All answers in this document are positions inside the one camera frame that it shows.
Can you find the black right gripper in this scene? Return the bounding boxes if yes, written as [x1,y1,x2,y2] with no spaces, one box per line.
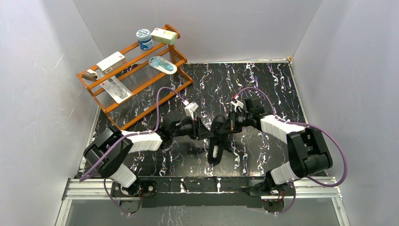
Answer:
[218,109,252,134]

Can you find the white red long box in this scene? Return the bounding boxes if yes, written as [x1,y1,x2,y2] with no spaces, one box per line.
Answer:
[96,51,127,74]

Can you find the blue item blister pack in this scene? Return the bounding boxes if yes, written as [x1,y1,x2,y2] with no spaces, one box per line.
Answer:
[148,56,177,74]

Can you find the small beige tape dispenser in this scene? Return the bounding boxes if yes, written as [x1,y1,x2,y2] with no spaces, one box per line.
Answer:
[82,69,99,81]

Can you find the clear plastic packet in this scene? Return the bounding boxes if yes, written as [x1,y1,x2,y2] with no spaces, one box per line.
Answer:
[100,76,132,104]

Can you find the black canvas sneaker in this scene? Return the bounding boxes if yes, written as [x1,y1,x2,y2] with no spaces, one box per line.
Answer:
[207,114,229,165]

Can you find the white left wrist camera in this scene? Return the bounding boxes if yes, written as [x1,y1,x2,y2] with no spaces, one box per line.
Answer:
[183,100,199,120]

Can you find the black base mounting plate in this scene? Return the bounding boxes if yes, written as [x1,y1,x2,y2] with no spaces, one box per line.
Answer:
[111,176,294,212]

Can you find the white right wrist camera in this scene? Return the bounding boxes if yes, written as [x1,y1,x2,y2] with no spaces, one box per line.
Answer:
[231,95,244,113]

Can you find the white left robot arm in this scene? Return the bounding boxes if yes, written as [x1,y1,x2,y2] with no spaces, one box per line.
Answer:
[84,112,213,196]

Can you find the blue white round tub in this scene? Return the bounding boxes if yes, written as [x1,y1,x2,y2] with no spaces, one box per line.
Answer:
[136,29,154,50]

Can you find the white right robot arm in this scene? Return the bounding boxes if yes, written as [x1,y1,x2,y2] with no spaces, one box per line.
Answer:
[208,97,333,195]

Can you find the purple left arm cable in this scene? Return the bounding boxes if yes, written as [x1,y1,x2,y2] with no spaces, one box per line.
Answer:
[79,87,191,216]

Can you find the orange wooden shelf rack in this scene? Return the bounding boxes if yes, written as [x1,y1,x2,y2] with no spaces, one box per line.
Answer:
[76,41,193,129]

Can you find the aluminium rail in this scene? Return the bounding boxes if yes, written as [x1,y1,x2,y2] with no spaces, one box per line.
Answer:
[64,177,342,200]

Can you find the green white small box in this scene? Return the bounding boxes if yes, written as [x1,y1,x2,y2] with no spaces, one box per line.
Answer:
[151,28,177,45]

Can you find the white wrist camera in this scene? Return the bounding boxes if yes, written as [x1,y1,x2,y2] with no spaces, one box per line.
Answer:
[231,95,244,113]
[183,100,199,120]

